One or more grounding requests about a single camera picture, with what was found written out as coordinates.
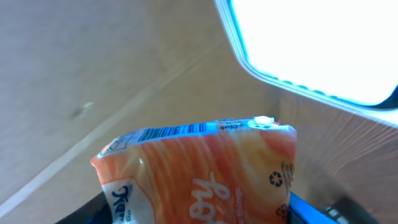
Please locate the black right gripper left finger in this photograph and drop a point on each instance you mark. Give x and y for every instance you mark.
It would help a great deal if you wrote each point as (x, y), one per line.
(96, 211)

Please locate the small orange noodle packet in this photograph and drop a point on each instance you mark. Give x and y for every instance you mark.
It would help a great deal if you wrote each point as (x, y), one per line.
(223, 171)

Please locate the white barcode scanner stand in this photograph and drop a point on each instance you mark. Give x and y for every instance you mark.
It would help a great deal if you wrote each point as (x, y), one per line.
(341, 53)

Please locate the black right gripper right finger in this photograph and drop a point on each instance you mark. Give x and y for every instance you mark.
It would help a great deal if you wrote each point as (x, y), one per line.
(300, 212)

